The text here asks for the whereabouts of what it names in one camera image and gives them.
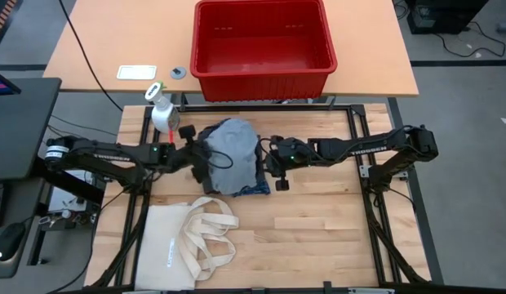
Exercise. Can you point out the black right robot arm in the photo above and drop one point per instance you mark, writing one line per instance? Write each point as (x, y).
(359, 147)

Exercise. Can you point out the light wooden desk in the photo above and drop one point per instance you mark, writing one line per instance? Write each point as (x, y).
(114, 32)

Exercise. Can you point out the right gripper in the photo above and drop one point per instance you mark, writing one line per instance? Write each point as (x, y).
(291, 153)

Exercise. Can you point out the black garment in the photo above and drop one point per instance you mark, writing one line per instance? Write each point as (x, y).
(208, 188)

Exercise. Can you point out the blue plaid pajama pants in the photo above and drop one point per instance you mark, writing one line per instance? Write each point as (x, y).
(257, 190)

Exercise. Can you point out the black side desk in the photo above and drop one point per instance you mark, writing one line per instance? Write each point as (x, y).
(20, 126)

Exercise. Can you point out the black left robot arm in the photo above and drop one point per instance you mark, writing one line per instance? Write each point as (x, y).
(106, 153)

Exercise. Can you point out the white electronics box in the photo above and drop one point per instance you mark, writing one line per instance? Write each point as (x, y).
(63, 200)

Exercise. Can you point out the cream canvas tote bag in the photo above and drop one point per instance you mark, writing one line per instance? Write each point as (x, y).
(163, 245)

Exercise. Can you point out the white spray bottle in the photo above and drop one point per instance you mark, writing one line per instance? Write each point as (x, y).
(163, 114)

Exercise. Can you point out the light grey small cloth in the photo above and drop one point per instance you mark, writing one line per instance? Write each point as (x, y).
(232, 155)

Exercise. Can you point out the black computer tower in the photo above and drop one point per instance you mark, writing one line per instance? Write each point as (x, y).
(445, 16)

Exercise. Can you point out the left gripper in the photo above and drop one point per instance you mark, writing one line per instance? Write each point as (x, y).
(183, 157)

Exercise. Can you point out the red plastic laundry bin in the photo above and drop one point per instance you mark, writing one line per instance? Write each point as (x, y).
(261, 81)

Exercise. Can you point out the black panel with orange stripes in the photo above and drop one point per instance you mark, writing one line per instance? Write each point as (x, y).
(4, 18)

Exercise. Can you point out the black computer mouse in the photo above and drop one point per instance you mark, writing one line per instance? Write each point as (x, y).
(9, 241)

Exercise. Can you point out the white rectangular pad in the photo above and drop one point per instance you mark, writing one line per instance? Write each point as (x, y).
(136, 72)

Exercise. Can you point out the computer screen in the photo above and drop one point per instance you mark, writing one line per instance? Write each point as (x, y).
(2, 85)

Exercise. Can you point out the black aluminium table frame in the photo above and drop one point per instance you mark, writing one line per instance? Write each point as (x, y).
(355, 134)

